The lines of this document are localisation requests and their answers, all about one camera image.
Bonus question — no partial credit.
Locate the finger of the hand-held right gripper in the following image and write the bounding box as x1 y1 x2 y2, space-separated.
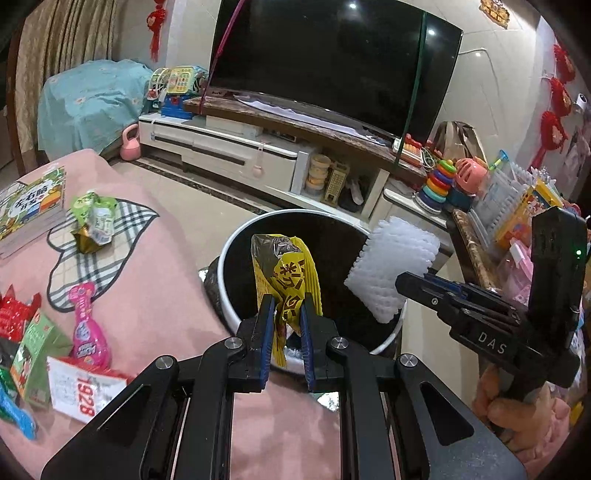
394 270 464 325
421 271 483 298

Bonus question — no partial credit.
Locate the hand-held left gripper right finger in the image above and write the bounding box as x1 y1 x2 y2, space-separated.
300 299 528 480

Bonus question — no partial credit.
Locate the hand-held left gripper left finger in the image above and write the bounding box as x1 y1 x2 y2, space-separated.
41 293 278 480

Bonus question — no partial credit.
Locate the white foam fruit net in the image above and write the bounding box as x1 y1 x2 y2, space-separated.
345 216 440 324

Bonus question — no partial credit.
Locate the yellow snack wrapper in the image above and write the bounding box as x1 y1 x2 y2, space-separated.
250 234 322 367

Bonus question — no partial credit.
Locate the white bin with black bag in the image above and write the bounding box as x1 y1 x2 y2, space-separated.
203 209 408 374

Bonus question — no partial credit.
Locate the red snack packet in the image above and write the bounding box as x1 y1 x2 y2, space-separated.
0 285 42 343

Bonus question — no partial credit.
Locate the person's right hand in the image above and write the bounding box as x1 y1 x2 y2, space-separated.
472 364 573 444

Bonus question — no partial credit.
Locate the brown marble side table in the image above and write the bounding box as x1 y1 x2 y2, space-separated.
450 208 509 296

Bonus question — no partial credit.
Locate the yellow picture box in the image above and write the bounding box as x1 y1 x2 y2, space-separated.
496 180 564 250

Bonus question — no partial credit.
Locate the white plastic fence basket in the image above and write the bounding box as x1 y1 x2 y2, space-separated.
471 161 536 232

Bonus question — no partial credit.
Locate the pink ball toy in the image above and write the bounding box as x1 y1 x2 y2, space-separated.
455 157 489 197

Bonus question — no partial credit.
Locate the pink blanket with checked patches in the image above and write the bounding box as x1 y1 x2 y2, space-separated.
0 148 342 480

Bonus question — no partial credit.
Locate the brown bag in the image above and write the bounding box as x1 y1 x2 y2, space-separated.
427 121 488 162

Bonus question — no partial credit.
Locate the stack of cream containers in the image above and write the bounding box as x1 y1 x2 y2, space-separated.
305 154 332 197

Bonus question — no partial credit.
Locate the pink bottle-shaped packet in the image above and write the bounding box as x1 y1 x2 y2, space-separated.
68 282 112 370

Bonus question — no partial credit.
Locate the white card with red numerals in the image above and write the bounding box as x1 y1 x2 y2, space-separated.
46 355 130 424

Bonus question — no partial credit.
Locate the green rod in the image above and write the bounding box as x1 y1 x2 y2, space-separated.
394 14 428 176

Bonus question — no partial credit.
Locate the white television cabinet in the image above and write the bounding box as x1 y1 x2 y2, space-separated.
137 95 455 232

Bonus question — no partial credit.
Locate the green snack packet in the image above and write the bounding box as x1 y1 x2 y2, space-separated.
69 191 117 254

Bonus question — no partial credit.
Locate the green carton box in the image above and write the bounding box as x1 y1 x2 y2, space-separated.
10 310 74 409

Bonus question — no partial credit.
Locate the pink kettlebell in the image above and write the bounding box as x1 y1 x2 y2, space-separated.
120 124 140 161

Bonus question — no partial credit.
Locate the blue toy cash register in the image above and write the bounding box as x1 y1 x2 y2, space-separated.
160 95 195 120

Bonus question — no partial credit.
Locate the black flat television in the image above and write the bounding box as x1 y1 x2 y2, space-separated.
206 0 464 139

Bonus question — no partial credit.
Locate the blue snack packet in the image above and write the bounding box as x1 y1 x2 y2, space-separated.
0 390 38 440

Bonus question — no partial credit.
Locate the green children's book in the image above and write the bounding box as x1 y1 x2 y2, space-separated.
0 167 68 259

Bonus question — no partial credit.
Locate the colourful activity cube toy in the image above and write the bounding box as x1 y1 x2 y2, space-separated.
148 66 208 100

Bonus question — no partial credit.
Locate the teal floral cloth cover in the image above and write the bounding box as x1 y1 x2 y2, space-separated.
37 59 155 155

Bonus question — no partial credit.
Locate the pink rod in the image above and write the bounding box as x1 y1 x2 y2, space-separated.
201 0 247 114

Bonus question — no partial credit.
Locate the red knot hanging ornament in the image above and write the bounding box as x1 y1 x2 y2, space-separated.
147 0 172 61

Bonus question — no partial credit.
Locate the beige curtain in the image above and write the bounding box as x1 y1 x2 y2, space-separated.
16 0 127 121

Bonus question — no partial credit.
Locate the rainbow stacking ring toy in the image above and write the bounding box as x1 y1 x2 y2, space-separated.
418 159 458 213

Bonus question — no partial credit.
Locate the red hanging wall ornament string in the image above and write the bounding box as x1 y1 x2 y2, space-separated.
539 44 577 160

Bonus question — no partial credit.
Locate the red gold wall decal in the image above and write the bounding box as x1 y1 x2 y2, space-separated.
479 0 509 29

